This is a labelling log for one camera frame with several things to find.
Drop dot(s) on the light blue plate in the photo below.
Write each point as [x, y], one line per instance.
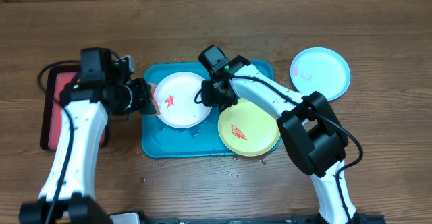
[320, 69]

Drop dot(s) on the yellow plate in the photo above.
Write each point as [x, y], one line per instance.
[248, 130]

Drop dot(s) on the white plate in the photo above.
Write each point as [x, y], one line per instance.
[175, 96]

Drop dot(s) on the teal plastic tray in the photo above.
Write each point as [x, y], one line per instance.
[162, 141]

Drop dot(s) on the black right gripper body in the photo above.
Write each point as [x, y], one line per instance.
[217, 98]

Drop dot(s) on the dark green bow-shaped sponge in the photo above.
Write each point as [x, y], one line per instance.
[150, 107]

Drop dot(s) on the dark red tray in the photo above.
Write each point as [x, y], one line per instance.
[58, 77]

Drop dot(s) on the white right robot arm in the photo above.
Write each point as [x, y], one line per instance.
[313, 137]

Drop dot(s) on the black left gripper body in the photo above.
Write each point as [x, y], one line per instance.
[138, 98]

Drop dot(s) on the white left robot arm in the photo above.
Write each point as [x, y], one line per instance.
[103, 87]

